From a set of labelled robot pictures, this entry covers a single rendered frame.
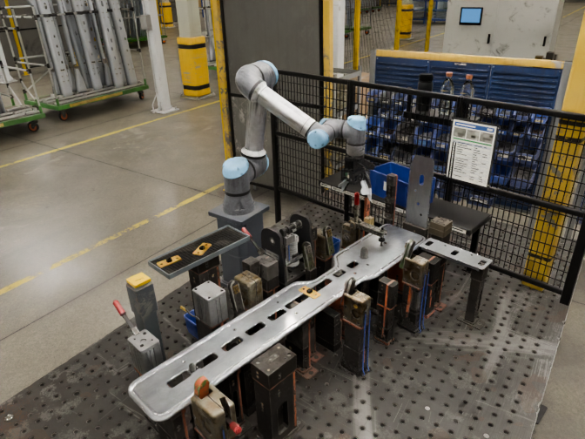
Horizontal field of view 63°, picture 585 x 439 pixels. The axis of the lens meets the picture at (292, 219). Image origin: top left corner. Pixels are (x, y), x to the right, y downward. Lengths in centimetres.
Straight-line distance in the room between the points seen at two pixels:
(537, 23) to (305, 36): 491
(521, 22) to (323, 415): 737
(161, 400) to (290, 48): 332
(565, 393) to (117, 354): 232
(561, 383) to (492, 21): 635
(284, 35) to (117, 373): 309
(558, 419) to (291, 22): 332
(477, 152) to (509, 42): 619
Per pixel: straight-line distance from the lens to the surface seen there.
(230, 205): 216
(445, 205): 246
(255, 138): 217
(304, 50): 419
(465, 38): 866
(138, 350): 157
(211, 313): 165
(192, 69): 948
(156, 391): 151
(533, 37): 843
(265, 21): 440
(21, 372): 338
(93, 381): 206
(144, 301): 171
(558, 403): 306
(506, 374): 205
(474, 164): 240
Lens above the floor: 206
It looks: 27 degrees down
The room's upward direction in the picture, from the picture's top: 2 degrees counter-clockwise
